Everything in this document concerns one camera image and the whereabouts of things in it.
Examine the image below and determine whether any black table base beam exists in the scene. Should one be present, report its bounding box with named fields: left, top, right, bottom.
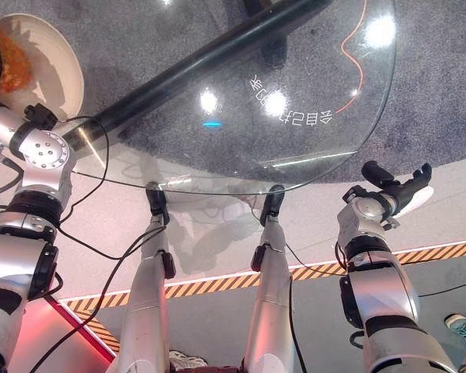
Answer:
left=61, top=0, right=335, bottom=145

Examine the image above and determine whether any dark robot right foot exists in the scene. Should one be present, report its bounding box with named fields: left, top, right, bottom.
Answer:
left=259, top=184, right=287, bottom=228

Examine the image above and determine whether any black floor cable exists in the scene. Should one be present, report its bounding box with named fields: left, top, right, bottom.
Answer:
left=416, top=277, right=466, bottom=299

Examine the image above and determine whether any orange fruit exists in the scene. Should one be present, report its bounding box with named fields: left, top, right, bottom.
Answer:
left=0, top=33, right=37, bottom=95

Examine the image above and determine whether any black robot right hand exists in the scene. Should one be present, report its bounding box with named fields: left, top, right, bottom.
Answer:
left=361, top=160, right=436, bottom=218

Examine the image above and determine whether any silver robot left leg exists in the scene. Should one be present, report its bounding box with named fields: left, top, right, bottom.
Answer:
left=107, top=215, right=178, bottom=373

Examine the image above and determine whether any white round plate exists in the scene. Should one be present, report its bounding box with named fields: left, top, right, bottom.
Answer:
left=0, top=13, right=85, bottom=122

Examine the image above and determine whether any dark robot foot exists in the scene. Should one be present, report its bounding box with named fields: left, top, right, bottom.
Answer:
left=259, top=184, right=287, bottom=228
left=144, top=182, right=171, bottom=227

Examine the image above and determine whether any dark robot left foot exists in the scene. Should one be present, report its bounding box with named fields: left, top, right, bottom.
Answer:
left=144, top=182, right=171, bottom=227

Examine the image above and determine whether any yellow black hazard tape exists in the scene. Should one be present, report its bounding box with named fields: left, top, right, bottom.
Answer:
left=60, top=239, right=466, bottom=354

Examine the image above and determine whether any silver robot right leg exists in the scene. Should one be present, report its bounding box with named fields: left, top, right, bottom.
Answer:
left=242, top=217, right=301, bottom=373

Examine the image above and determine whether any black leg cable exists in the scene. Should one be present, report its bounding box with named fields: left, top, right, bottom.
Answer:
left=27, top=224, right=168, bottom=373

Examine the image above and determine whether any red floor panel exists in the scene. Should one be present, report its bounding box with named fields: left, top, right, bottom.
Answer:
left=6, top=294, right=118, bottom=373

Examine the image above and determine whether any orange cable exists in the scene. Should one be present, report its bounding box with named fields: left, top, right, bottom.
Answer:
left=335, top=0, right=369, bottom=116

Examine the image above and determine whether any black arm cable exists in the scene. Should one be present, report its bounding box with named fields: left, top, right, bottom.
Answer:
left=54, top=115, right=110, bottom=228

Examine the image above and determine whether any silver robot leg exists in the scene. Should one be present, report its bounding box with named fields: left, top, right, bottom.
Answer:
left=107, top=215, right=178, bottom=373
left=242, top=217, right=301, bottom=373

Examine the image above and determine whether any round glass table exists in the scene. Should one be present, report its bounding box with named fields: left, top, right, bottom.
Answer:
left=61, top=0, right=398, bottom=196

